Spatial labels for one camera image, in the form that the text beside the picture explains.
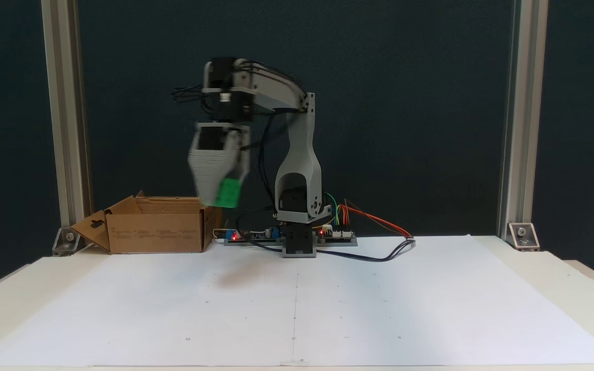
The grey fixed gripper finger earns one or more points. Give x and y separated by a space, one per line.
207 172

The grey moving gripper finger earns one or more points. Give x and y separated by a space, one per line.
237 154

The green dice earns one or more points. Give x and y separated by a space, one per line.
228 193

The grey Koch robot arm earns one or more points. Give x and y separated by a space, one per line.
297 154

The brown cardboard box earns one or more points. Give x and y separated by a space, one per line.
158 229

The blue circuit board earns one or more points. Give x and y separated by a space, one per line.
256 235

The white connector circuit board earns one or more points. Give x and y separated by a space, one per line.
337 235

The aluminium frame post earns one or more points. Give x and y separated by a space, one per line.
65 113
524 113

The metal corner bracket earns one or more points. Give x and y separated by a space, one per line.
66 241
523 236

